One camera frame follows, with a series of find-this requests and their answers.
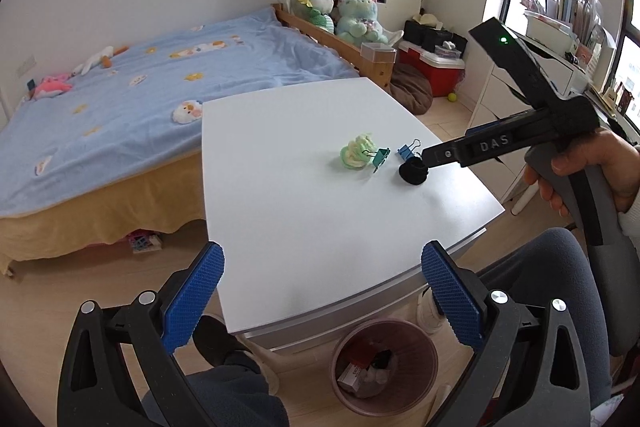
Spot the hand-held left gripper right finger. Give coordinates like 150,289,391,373
421,241,612,427

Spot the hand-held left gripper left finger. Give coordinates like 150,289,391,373
57,241,226,427

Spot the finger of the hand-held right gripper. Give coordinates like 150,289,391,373
420,111,538,172

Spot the black round cap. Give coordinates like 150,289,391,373
398,158,430,186

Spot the brown plastic wastebasket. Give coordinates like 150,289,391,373
330,319,440,417

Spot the white cloth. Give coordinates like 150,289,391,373
362,364,396,398

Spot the white paper box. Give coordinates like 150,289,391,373
336,359,368,393

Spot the person's right hand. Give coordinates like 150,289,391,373
522,128,640,219

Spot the blue binder clip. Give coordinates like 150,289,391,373
396,138,423,160

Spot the white drawer cabinet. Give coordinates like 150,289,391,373
467,57,591,202

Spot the black left shoe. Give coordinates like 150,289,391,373
192,314,251,368

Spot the row of books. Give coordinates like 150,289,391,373
520,0,621,58

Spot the green binder clip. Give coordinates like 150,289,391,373
361,147,392,175

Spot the brown beanbag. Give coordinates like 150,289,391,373
390,63,434,115

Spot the red cooler box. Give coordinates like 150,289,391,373
397,42,466,98

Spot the person's right leg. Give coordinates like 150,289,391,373
477,227,598,348

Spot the person's leg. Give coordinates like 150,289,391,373
142,347,291,427
477,227,598,348

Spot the green crocheted ornament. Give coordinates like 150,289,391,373
340,133,377,170

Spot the black bag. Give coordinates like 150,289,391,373
404,19,463,52

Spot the person's left leg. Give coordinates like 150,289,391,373
142,347,291,427

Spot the beige bed skirt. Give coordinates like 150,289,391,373
0,147,208,275

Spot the clear plastic corner box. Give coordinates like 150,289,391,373
361,44,397,65

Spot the teal unicorn plush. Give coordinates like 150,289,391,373
335,0,390,45

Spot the bed with blue blanket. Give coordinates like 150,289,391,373
0,4,361,218

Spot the green dragon plush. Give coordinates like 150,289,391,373
297,0,336,32

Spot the pink plush toy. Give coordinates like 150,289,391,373
32,74,73,100

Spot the white goose plush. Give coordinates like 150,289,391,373
70,44,131,75

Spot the wooden bed frame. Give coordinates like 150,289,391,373
272,4,396,95

